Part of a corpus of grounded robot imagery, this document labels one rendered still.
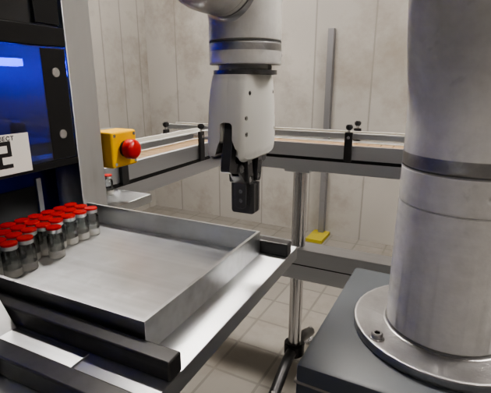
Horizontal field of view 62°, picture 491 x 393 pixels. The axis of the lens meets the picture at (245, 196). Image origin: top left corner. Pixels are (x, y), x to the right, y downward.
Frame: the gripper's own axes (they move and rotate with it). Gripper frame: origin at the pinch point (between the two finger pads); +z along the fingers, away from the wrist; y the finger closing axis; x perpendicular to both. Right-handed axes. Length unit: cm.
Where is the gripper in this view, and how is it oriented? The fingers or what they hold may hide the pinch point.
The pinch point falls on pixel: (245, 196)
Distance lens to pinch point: 52.2
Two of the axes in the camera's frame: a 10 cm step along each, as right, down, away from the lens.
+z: 0.0, 9.6, 2.7
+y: -4.3, 2.4, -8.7
